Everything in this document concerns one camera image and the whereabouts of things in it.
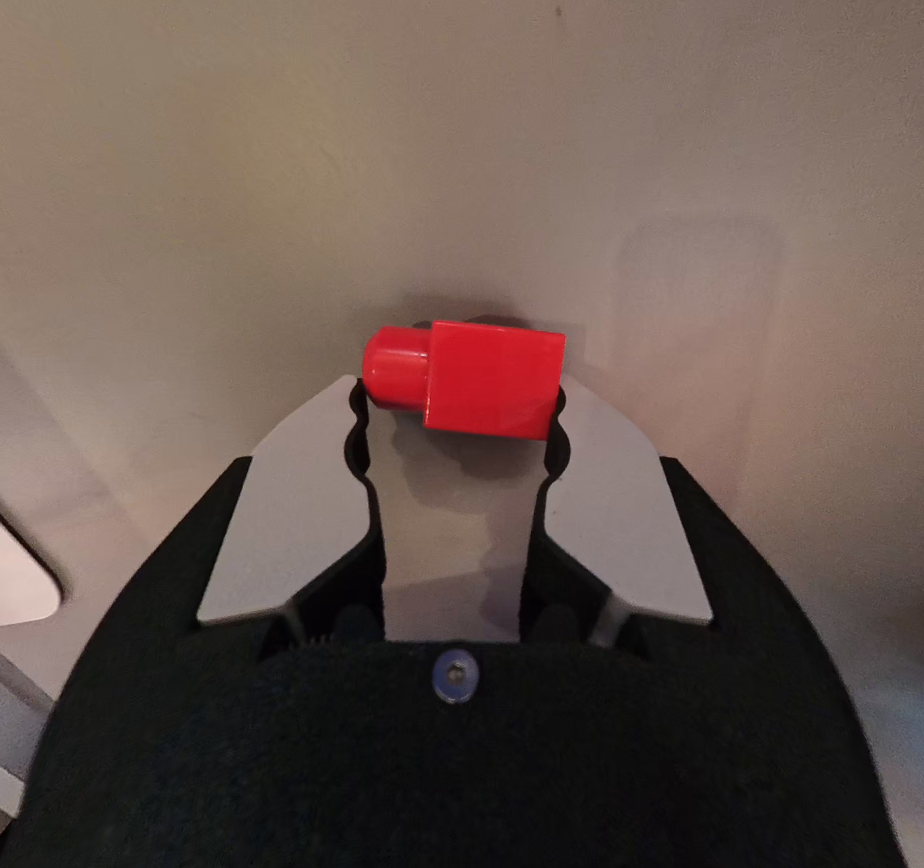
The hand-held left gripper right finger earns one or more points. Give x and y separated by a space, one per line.
622 521

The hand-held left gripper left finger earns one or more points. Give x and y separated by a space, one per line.
290 521

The red single-stud toy block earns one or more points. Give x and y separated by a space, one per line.
491 377

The grey desk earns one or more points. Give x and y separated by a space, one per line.
432 158

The white stand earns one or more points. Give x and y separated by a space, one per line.
22 577

